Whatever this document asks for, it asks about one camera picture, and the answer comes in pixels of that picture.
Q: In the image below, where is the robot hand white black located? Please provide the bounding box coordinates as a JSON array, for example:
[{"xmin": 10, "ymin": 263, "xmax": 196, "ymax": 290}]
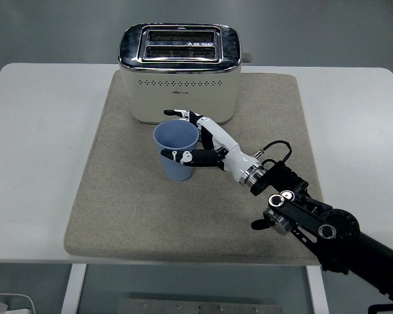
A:
[{"xmin": 160, "ymin": 109, "xmax": 260, "ymax": 184}]

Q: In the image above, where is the blue plastic cup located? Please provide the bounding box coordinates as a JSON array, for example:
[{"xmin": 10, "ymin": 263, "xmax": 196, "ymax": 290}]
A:
[{"xmin": 152, "ymin": 120, "xmax": 200, "ymax": 182}]

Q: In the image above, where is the white chrome toaster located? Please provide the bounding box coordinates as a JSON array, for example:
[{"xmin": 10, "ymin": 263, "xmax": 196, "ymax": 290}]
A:
[{"xmin": 118, "ymin": 23, "xmax": 253, "ymax": 126}]

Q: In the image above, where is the beige felt mat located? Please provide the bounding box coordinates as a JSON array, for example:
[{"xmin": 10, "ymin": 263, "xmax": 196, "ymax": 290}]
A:
[{"xmin": 63, "ymin": 71, "xmax": 335, "ymax": 262}]

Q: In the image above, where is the white table leg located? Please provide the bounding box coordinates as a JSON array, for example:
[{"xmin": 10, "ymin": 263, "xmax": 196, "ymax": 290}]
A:
[
  {"xmin": 59, "ymin": 263, "xmax": 88, "ymax": 314},
  {"xmin": 306, "ymin": 265, "xmax": 330, "ymax": 314}
]

